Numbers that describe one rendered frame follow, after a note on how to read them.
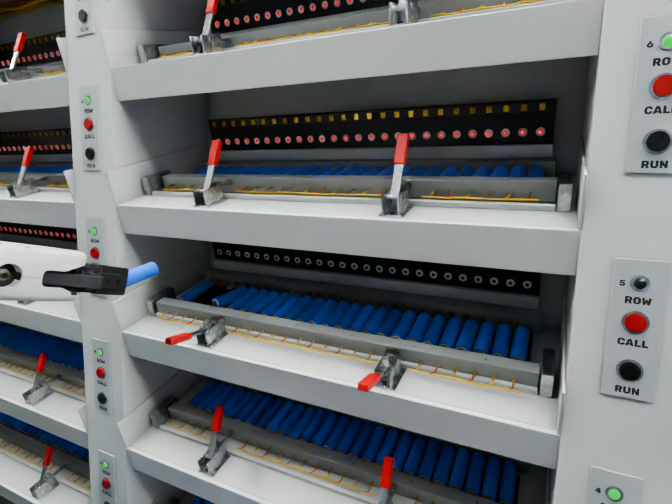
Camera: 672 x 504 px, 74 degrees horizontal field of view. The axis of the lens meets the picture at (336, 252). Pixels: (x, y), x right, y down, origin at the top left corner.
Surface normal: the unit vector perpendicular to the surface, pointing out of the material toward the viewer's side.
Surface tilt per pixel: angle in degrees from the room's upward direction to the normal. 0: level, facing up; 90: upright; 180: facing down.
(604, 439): 90
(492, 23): 107
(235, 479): 16
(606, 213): 90
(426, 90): 90
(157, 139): 90
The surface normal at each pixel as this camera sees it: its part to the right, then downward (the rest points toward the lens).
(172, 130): 0.90, 0.08
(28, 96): -0.44, 0.39
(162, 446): -0.10, -0.92
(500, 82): -0.44, 0.11
